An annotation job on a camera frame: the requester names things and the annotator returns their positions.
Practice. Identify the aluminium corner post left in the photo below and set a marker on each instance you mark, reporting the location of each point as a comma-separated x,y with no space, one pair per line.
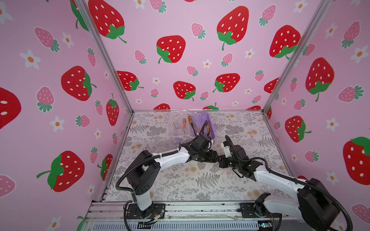
83,7

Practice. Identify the orange black small screwdriver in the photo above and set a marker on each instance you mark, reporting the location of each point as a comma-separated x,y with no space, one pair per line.
184,125

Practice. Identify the wooden handle screwdriver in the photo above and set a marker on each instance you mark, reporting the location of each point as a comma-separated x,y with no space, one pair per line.
192,125

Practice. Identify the purple plastic tool box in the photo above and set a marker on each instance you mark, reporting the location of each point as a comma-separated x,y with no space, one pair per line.
199,118

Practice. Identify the yellow black cutting pliers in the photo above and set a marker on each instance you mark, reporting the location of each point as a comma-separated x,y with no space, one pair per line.
206,128

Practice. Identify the aluminium corner post right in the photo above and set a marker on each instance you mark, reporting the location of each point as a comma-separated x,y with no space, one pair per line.
317,18

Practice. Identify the aluminium front frame rail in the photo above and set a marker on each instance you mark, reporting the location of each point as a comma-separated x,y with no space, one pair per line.
186,216

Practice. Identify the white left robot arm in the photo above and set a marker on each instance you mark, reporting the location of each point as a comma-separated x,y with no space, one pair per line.
142,173

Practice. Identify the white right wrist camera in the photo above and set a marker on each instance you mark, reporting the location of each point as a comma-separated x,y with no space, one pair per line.
226,150

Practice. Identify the aluminium corner post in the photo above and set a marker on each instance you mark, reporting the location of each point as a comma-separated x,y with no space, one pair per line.
83,7
317,18

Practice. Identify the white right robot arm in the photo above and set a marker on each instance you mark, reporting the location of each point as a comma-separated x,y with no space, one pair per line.
308,200

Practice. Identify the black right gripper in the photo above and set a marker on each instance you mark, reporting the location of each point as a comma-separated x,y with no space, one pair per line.
221,161

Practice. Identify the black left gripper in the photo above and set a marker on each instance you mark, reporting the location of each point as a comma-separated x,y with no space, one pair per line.
212,157

